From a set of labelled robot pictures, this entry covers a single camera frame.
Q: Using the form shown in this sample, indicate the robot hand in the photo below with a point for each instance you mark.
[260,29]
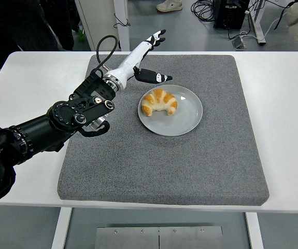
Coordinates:
[128,62]

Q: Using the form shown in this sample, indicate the golden croissant bread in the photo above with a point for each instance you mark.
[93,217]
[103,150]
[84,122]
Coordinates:
[161,98]

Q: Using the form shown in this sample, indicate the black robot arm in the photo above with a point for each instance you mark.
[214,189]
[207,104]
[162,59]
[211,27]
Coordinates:
[34,132]

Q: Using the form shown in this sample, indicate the grey round plate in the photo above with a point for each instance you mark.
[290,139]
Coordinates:
[185,116]

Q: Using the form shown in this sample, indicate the white cabinet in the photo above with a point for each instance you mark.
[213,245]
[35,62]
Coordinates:
[99,23]

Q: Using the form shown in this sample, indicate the small green object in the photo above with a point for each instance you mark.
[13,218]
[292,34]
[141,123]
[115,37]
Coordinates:
[80,37]

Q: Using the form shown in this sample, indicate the person's shoe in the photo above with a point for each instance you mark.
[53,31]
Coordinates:
[169,5]

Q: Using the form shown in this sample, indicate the black jacket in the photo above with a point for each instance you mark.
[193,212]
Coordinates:
[65,26]

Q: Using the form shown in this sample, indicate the black computer tower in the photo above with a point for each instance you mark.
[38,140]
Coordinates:
[229,15]

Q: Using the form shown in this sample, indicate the grey speckled mat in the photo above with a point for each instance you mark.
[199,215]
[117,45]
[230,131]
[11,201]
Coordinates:
[164,168]

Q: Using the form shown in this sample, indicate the grey power adapter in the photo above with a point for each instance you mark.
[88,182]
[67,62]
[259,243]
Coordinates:
[239,42]

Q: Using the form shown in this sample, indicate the person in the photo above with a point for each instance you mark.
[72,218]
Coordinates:
[14,26]

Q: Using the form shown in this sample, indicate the white desk leg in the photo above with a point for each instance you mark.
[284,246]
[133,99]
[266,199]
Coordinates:
[258,23]

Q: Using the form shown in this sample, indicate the white table leg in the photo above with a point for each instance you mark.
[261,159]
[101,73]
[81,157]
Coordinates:
[255,230]
[60,228]

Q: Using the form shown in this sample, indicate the white post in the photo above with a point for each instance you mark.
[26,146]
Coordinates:
[122,36]

